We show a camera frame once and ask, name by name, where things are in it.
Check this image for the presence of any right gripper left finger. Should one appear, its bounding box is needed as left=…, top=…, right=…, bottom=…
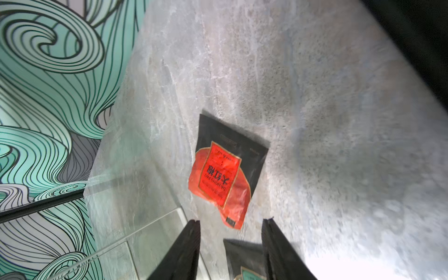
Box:
left=148, top=220, right=201, bottom=280

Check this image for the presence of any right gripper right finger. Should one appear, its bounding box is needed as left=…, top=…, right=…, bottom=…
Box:
left=261, top=218, right=317, bottom=280

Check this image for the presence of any jasmine tea bag front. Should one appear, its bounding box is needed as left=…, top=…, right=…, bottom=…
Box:
left=224, top=239, right=267, bottom=280

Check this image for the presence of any red tea bag shelf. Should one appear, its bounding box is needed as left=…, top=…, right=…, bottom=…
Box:
left=189, top=114, right=268, bottom=230

